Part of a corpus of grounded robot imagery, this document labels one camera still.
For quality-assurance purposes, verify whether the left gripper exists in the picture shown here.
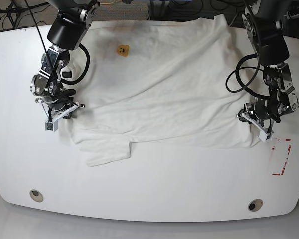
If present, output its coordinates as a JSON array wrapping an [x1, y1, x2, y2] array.
[[236, 98, 281, 136]]

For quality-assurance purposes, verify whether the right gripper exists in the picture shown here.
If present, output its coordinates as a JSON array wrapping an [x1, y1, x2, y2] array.
[[35, 98, 86, 124]]

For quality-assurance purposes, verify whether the white T-shirt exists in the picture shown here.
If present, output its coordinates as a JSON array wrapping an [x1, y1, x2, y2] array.
[[67, 15, 259, 167]]

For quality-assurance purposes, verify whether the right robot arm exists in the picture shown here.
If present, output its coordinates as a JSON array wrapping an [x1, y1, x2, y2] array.
[[30, 0, 100, 131]]

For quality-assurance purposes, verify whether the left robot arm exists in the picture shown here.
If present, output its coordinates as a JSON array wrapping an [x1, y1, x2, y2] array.
[[231, 0, 299, 141]]

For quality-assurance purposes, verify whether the red tape marking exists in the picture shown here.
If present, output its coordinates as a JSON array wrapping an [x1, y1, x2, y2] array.
[[269, 138, 292, 176]]

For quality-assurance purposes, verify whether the left table grommet hole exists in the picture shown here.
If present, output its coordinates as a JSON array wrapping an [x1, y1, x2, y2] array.
[[29, 189, 44, 203]]

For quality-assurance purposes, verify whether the table grommet hole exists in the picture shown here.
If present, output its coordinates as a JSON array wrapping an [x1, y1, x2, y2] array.
[[29, 189, 44, 203], [248, 199, 263, 212]]

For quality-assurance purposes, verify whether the right table grommet hole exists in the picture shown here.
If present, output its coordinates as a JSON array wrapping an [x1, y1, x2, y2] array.
[[248, 199, 263, 212]]

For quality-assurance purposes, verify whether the black tripod stand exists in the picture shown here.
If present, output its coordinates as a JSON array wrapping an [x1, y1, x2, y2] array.
[[0, 0, 50, 30]]

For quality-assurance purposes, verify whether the white power strip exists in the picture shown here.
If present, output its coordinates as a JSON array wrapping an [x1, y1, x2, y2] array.
[[287, 8, 299, 19]]

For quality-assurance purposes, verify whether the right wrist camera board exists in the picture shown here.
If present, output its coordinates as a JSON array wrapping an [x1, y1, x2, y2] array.
[[45, 121, 58, 132]]

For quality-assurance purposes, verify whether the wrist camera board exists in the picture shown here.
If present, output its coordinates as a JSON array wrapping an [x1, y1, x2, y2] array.
[[259, 131, 273, 142], [45, 121, 58, 132]]

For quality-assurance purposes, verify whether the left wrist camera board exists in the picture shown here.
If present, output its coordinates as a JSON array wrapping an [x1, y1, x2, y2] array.
[[259, 131, 273, 142]]

